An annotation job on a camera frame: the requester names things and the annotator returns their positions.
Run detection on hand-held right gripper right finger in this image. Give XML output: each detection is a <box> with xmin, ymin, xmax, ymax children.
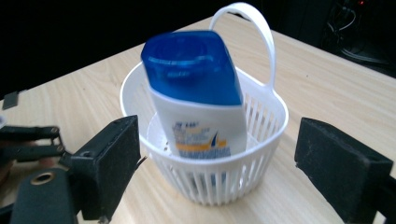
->
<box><xmin>293</xmin><ymin>117</ymin><xmax>396</xmax><ymax>224</ymax></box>

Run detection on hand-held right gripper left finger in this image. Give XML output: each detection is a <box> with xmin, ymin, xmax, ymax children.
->
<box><xmin>58</xmin><ymin>114</ymin><xmax>148</xmax><ymax>224</ymax></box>

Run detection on white plastic slotted basket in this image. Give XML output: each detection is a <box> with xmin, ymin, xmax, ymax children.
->
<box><xmin>120</xmin><ymin>2</ymin><xmax>290</xmax><ymax>207</ymax></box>

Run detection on white shampoo bottle blue cap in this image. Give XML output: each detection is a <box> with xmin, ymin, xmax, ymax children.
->
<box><xmin>140</xmin><ymin>29</ymin><xmax>249</xmax><ymax>188</ymax></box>

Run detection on black tape piece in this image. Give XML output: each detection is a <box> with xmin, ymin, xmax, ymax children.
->
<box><xmin>2</xmin><ymin>90</ymin><xmax>21</xmax><ymax>111</ymax></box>

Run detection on black floor cables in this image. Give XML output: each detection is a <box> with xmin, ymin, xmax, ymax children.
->
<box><xmin>321</xmin><ymin>0</ymin><xmax>391</xmax><ymax>68</ymax></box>

